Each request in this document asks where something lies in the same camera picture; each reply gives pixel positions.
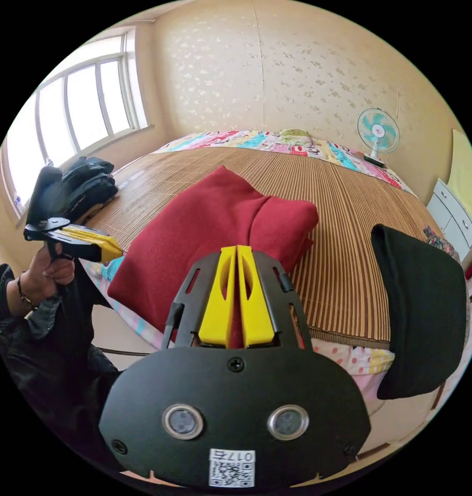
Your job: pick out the red shirt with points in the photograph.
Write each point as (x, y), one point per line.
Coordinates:
(205, 224)

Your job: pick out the white cupboard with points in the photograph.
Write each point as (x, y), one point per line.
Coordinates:
(453, 217)

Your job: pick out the black chair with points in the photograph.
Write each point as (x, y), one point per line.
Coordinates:
(418, 310)

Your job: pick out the bed with woven mat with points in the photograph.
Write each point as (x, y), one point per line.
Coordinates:
(356, 240)

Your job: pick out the green pillow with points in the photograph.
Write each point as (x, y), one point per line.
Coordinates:
(295, 136)

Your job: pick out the window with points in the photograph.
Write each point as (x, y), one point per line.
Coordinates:
(73, 112)

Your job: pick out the person's left forearm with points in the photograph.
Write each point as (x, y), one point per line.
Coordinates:
(15, 294)

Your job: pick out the teal table fan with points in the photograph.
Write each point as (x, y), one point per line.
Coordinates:
(378, 131)

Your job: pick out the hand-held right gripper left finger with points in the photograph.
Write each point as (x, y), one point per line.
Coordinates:
(217, 302)

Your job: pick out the pile of clothes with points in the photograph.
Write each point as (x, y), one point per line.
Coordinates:
(89, 182)

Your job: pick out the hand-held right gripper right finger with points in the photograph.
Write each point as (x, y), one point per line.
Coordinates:
(256, 306)

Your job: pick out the person's body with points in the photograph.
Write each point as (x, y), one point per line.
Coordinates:
(54, 372)

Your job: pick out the person's left hand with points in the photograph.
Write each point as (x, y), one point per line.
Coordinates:
(46, 275)

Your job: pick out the floral cloth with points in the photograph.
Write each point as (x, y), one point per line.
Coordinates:
(439, 237)

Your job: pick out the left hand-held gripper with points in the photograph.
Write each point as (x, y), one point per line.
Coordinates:
(46, 195)

